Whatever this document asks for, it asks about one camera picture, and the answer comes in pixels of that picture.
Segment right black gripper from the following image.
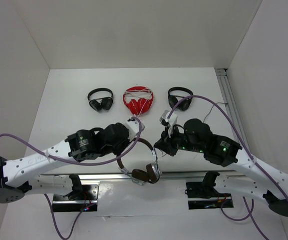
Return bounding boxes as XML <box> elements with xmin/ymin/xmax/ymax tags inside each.
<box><xmin>153</xmin><ymin>123</ymin><xmax>204</xmax><ymax>156</ymax></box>

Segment brown silver headphones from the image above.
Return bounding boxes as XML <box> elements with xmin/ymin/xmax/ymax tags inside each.
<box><xmin>117</xmin><ymin>138</ymin><xmax>162</xmax><ymax>186</ymax></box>

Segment thin black headphone cable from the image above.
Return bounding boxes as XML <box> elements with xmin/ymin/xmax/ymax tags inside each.
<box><xmin>156</xmin><ymin>101</ymin><xmax>231</xmax><ymax>157</ymax></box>

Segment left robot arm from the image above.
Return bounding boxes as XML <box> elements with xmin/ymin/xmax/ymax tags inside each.
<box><xmin>0</xmin><ymin>120</ymin><xmax>144</xmax><ymax>204</ymax></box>

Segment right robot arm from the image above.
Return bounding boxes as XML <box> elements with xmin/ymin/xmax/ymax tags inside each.
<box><xmin>154</xmin><ymin>118</ymin><xmax>288</xmax><ymax>217</ymax></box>

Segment right black headphones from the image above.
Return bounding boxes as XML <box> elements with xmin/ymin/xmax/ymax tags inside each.
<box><xmin>168</xmin><ymin>86</ymin><xmax>193</xmax><ymax>111</ymax></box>

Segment black headphones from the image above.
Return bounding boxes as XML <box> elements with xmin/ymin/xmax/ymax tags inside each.
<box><xmin>168</xmin><ymin>86</ymin><xmax>193</xmax><ymax>111</ymax></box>
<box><xmin>87</xmin><ymin>87</ymin><xmax>114</xmax><ymax>112</ymax></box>

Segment left black headphones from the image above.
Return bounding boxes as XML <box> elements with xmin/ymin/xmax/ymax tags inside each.
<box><xmin>87</xmin><ymin>87</ymin><xmax>114</xmax><ymax>112</ymax></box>

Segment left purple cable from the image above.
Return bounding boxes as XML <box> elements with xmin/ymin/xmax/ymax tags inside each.
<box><xmin>0</xmin><ymin>116</ymin><xmax>142</xmax><ymax>240</ymax></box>

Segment purple cable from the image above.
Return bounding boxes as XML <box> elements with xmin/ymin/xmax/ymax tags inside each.
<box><xmin>167</xmin><ymin>94</ymin><xmax>288</xmax><ymax>240</ymax></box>
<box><xmin>0</xmin><ymin>116</ymin><xmax>142</xmax><ymax>240</ymax></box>

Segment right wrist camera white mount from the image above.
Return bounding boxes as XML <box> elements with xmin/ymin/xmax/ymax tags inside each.
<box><xmin>159</xmin><ymin>110</ymin><xmax>178</xmax><ymax>137</ymax></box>

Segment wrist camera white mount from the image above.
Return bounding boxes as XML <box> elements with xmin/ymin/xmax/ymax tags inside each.
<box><xmin>123</xmin><ymin>116</ymin><xmax>145</xmax><ymax>140</ymax></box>
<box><xmin>159</xmin><ymin>110</ymin><xmax>178</xmax><ymax>137</ymax></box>

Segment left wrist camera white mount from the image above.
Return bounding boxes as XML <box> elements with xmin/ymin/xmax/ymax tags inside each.
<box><xmin>123</xmin><ymin>116</ymin><xmax>145</xmax><ymax>140</ymax></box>

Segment aluminium rail front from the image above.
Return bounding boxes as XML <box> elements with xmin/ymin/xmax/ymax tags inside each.
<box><xmin>31</xmin><ymin>170</ymin><xmax>237</xmax><ymax>186</ymax></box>

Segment aluminium rail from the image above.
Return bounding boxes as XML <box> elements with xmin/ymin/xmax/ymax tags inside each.
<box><xmin>215</xmin><ymin>68</ymin><xmax>249</xmax><ymax>147</ymax></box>
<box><xmin>31</xmin><ymin>170</ymin><xmax>237</xmax><ymax>186</ymax></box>

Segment red headphones with white cable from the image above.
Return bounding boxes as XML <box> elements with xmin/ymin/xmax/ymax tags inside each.
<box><xmin>122</xmin><ymin>86</ymin><xmax>154</xmax><ymax>117</ymax></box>

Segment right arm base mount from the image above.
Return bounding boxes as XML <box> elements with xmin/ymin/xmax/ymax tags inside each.
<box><xmin>184</xmin><ymin>171</ymin><xmax>234</xmax><ymax>210</ymax></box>

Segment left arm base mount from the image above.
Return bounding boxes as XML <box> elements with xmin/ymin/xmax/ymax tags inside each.
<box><xmin>51</xmin><ymin>174</ymin><xmax>99</xmax><ymax>213</ymax></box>

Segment aluminium rail right side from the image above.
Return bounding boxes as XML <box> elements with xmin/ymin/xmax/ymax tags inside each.
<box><xmin>215</xmin><ymin>68</ymin><xmax>249</xmax><ymax>147</ymax></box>

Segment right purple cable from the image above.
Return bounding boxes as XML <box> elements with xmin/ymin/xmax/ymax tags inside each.
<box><xmin>167</xmin><ymin>94</ymin><xmax>288</xmax><ymax>240</ymax></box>

